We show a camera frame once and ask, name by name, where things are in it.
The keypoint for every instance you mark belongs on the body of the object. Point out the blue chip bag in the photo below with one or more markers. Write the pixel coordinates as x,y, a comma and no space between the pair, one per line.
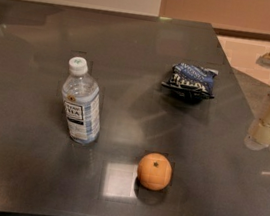
191,81

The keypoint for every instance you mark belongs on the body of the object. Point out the orange fruit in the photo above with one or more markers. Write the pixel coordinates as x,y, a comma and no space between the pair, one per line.
154,171

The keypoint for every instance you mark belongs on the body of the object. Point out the clear tea water bottle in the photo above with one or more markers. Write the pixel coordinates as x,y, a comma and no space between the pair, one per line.
81,102

